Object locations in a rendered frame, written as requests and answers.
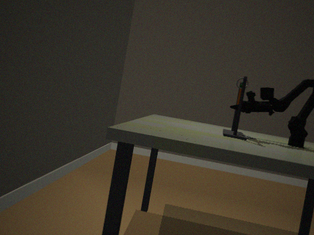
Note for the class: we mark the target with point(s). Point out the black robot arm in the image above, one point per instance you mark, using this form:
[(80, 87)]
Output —
[(296, 124)]

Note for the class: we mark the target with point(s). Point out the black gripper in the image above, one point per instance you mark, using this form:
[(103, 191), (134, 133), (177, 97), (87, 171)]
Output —
[(248, 107)]

